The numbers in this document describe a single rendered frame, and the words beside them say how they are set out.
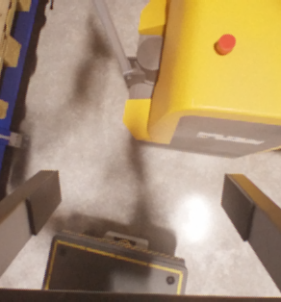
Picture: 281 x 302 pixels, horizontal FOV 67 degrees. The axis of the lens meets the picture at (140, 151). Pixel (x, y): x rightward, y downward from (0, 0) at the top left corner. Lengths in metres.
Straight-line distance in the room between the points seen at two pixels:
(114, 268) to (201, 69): 0.97
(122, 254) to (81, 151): 0.74
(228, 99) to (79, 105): 1.22
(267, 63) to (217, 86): 0.12
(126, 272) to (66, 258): 0.31
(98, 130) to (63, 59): 0.62
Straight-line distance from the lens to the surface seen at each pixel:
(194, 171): 1.40
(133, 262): 1.16
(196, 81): 0.55
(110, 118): 1.50
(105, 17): 0.82
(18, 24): 1.75
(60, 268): 1.29
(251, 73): 0.58
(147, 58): 1.10
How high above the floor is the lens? 1.39
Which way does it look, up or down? 80 degrees down
